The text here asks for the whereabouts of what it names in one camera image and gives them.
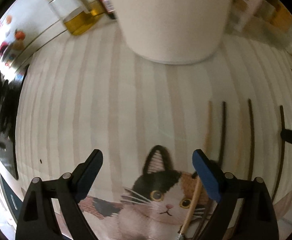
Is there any striped cat print tablecloth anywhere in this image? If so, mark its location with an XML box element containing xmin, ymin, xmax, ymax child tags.
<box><xmin>15</xmin><ymin>25</ymin><xmax>292</xmax><ymax>240</ymax></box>

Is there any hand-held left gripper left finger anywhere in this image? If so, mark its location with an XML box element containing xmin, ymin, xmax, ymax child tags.
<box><xmin>15</xmin><ymin>149</ymin><xmax>104</xmax><ymax>240</ymax></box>

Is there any glass oil dispenser bottle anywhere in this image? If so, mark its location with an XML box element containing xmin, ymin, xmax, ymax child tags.
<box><xmin>42</xmin><ymin>0</ymin><xmax>106</xmax><ymax>36</ymax></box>

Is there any light wooden chopstick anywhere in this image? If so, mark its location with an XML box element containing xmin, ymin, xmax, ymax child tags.
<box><xmin>177</xmin><ymin>101</ymin><xmax>213</xmax><ymax>240</ymax></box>

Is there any small dark bottle gold cap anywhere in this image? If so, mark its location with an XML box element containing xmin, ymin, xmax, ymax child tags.
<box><xmin>95</xmin><ymin>0</ymin><xmax>118</xmax><ymax>20</ymax></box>

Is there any dark sauce bottle orange label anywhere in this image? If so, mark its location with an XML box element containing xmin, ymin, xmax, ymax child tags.
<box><xmin>263</xmin><ymin>0</ymin><xmax>292</xmax><ymax>34</ymax></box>

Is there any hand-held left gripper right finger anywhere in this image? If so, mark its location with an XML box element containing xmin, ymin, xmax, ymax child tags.
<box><xmin>192</xmin><ymin>149</ymin><xmax>279</xmax><ymax>240</ymax></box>

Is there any dark brown chopstick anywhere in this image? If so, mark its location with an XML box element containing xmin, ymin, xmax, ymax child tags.
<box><xmin>271</xmin><ymin>105</ymin><xmax>286</xmax><ymax>204</ymax></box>
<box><xmin>195</xmin><ymin>101</ymin><xmax>227</xmax><ymax>240</ymax></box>
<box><xmin>246</xmin><ymin>99</ymin><xmax>256</xmax><ymax>183</ymax></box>

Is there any teal base cabinet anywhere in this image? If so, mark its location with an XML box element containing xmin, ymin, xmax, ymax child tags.
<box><xmin>0</xmin><ymin>172</ymin><xmax>26</xmax><ymax>220</ymax></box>

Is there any pale cylindrical utensil holder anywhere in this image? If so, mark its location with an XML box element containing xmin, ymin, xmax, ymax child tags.
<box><xmin>102</xmin><ymin>0</ymin><xmax>235</xmax><ymax>64</ymax></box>

